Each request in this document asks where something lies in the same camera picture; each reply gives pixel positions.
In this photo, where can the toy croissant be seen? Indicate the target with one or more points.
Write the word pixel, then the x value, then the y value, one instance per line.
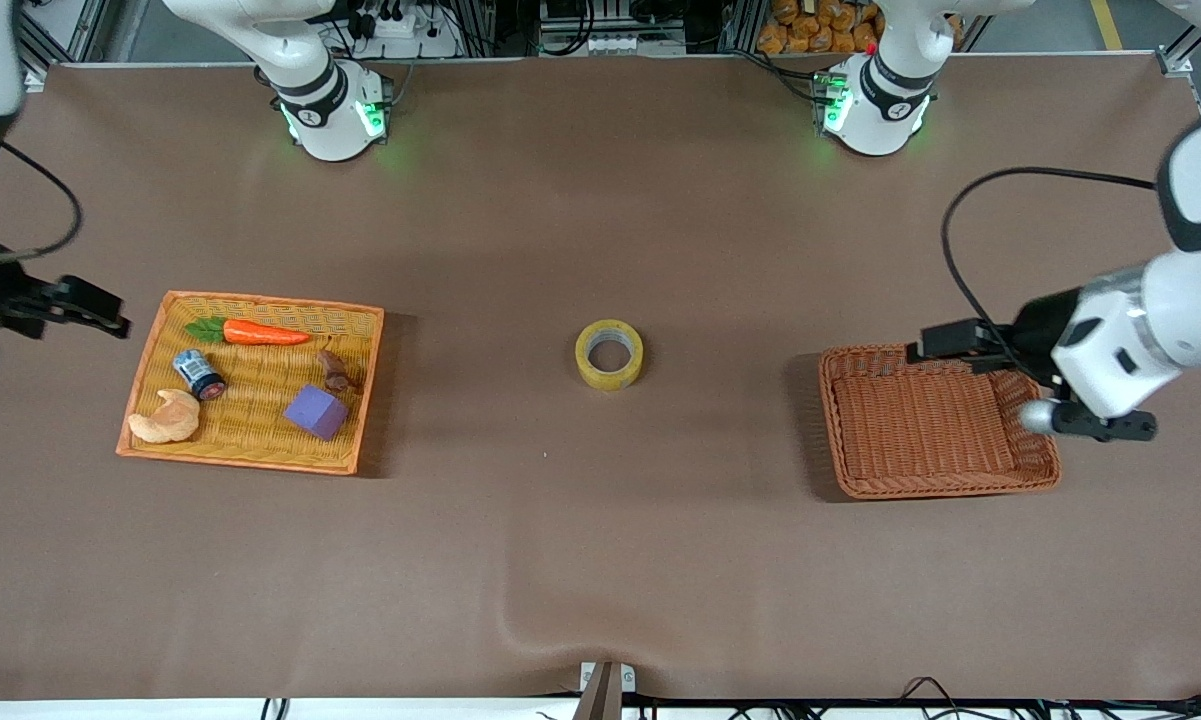
pixel 163 420

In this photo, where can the orange toy carrot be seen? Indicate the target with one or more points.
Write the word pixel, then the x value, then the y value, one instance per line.
pixel 260 332

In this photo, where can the bag of orange breads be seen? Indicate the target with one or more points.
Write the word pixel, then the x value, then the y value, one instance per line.
pixel 810 30

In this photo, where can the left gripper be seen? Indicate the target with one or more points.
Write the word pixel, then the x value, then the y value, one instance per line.
pixel 1038 325

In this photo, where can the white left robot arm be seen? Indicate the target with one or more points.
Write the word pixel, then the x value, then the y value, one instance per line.
pixel 1200 300

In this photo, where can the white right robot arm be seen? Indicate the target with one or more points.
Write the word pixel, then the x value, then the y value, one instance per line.
pixel 325 135

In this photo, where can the yellow wicker tray orange rim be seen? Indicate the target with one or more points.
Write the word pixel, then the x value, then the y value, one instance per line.
pixel 260 445

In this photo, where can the brown wicker basket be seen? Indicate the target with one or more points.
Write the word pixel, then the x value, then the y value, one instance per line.
pixel 920 430

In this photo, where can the narrow white power strip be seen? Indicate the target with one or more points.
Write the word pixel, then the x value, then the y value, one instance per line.
pixel 620 44

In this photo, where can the white power strip with plugs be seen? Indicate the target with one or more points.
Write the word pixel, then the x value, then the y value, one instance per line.
pixel 430 45

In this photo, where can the yellow clear tape roll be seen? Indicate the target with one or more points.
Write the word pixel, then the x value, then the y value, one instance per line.
pixel 610 380

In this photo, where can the aluminium frame strut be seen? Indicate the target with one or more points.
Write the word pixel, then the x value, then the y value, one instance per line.
pixel 60 35
pixel 1174 62

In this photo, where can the metal camera stand bracket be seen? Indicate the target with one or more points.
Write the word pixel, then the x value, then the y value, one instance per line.
pixel 600 695

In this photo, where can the brown toy root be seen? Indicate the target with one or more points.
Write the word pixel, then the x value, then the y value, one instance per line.
pixel 336 372

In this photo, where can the brown table cover sheet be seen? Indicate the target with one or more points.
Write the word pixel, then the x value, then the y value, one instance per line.
pixel 600 550

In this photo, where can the small blue labelled jar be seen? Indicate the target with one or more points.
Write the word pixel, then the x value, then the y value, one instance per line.
pixel 200 374

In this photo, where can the purple foam cube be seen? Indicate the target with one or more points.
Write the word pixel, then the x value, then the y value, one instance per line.
pixel 315 411

